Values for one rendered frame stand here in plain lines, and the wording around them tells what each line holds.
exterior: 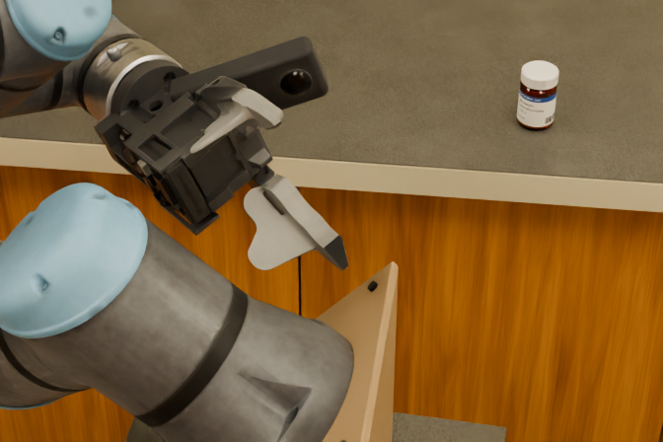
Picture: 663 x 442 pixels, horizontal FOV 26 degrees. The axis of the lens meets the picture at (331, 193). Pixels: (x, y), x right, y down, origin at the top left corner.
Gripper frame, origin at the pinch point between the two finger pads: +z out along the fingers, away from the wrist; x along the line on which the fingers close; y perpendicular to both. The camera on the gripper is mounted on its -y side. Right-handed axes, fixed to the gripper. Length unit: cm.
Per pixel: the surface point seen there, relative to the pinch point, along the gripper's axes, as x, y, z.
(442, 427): -33.3, -1.7, -2.4
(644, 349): -72, -35, -18
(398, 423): -32.2, 0.8, -5.1
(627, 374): -76, -33, -20
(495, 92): -43, -39, -38
